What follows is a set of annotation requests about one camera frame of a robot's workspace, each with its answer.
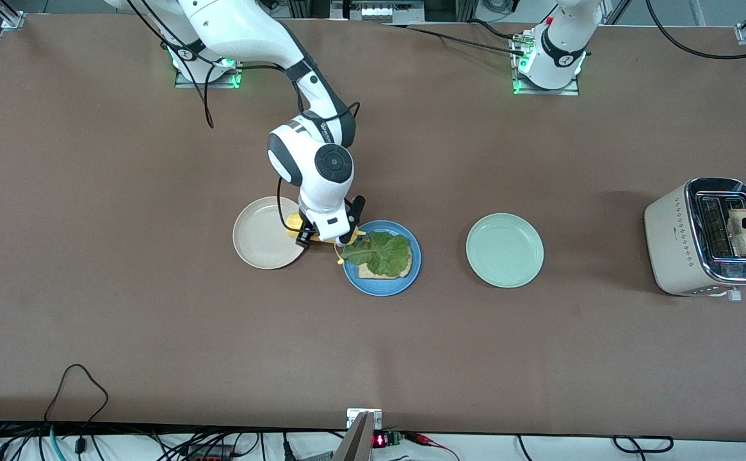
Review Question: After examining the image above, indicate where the green lettuce leaf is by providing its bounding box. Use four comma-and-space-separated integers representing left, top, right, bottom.
339, 232, 412, 278

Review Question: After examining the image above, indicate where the yellow mustard squeeze bottle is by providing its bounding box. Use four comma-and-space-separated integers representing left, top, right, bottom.
285, 213, 368, 265

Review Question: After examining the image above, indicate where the blue plate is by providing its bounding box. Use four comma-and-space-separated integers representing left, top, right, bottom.
342, 220, 422, 296

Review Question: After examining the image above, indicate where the beige plate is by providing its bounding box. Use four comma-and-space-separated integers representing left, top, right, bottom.
232, 196, 311, 270

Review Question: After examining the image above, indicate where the light green plate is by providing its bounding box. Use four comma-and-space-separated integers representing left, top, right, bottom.
466, 213, 545, 289

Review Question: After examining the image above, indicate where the cream and chrome toaster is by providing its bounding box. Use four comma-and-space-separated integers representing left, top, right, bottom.
644, 177, 746, 302

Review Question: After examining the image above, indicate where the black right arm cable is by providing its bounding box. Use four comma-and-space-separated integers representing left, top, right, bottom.
126, 0, 361, 234

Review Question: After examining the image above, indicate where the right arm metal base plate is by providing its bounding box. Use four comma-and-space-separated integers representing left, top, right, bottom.
174, 26, 247, 89

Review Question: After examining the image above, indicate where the black cable to arm base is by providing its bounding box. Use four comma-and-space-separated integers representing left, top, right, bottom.
379, 19, 527, 57

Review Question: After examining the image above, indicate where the metal frame with light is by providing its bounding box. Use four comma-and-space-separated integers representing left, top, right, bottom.
330, 0, 426, 25

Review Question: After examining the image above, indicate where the small white bracket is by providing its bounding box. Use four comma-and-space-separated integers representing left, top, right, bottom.
346, 408, 383, 430

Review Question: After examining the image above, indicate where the grey camera pole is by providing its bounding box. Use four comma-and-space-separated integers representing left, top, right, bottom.
333, 411, 375, 461

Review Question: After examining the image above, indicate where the red wire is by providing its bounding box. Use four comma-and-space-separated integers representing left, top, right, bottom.
405, 432, 462, 461

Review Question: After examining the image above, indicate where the black coiled cable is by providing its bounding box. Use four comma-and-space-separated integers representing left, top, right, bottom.
612, 435, 674, 454

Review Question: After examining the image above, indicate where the thin black looped cable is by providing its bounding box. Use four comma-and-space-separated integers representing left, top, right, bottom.
43, 364, 109, 423

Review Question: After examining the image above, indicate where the teal cable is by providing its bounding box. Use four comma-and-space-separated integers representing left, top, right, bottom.
48, 424, 67, 461

